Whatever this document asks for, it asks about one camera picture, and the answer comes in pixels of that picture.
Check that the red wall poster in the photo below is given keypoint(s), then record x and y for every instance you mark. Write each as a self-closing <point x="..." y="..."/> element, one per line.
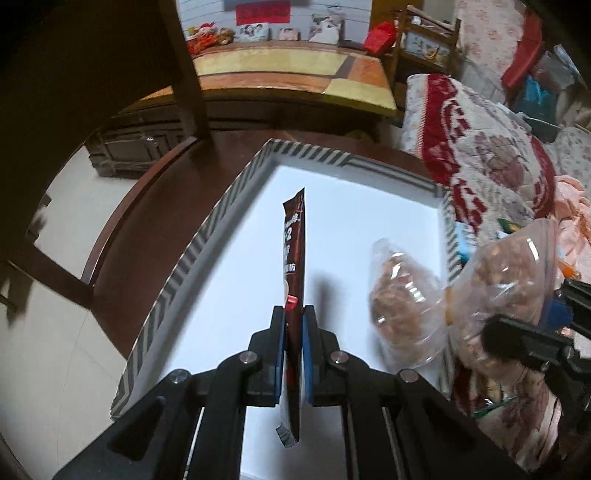
<point x="262" y="13"/>

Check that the large clear bag of nuts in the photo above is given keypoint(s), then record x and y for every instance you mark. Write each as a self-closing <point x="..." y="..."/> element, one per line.
<point x="503" y="277"/>

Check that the pink cloth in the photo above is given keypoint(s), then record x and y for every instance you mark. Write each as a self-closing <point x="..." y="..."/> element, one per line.
<point x="572" y="198"/>

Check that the dark wooden cabinet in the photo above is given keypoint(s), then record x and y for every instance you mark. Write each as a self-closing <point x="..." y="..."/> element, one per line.
<point x="138" y="138"/>

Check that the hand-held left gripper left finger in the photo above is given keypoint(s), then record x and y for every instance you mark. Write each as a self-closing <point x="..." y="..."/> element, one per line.
<point x="278" y="350"/>

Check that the wide photo frame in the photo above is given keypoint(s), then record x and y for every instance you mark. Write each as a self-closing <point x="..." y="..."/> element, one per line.
<point x="253" y="33"/>

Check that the small wooden shelf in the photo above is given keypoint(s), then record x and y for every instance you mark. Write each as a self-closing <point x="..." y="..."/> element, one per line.
<point x="429" y="46"/>

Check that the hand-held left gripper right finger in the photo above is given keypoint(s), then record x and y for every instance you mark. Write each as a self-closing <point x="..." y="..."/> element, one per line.
<point x="308" y="355"/>

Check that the red cushion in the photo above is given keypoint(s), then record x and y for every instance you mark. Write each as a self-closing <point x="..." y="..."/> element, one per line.
<point x="521" y="50"/>

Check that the brown coffee sachet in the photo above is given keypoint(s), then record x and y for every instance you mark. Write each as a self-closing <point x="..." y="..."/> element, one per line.
<point x="295" y="249"/>

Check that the red floral blanket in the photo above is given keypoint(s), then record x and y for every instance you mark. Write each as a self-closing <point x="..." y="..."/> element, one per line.
<point x="485" y="152"/>

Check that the orange patterned cabinet cloth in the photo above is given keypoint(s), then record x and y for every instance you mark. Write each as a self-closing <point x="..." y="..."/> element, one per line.
<point x="277" y="64"/>

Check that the plush toys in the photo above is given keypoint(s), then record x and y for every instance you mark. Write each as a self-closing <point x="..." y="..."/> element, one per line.
<point x="207" y="39"/>

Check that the small photo frame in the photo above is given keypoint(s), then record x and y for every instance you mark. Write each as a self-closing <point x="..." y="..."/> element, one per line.
<point x="289" y="34"/>

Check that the white box with striped rim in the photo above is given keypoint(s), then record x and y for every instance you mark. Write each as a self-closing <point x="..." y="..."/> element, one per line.
<point x="346" y="221"/>

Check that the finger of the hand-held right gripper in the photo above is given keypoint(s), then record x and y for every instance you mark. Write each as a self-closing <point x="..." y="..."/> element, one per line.
<point x="556" y="313"/>
<point x="517" y="339"/>

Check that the blue plastic bag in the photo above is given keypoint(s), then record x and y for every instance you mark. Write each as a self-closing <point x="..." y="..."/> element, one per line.
<point x="538" y="94"/>

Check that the wedding photo frame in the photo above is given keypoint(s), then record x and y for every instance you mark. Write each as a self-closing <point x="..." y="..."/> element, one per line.
<point x="327" y="30"/>

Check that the dark wooden chair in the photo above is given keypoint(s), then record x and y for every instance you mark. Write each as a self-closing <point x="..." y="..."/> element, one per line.
<point x="184" y="184"/>

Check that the small clear bag of nuts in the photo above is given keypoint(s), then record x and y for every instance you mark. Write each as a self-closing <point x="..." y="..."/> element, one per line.
<point x="397" y="300"/>

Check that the red bag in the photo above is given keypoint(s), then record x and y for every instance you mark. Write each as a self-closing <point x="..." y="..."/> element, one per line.
<point x="379" y="38"/>

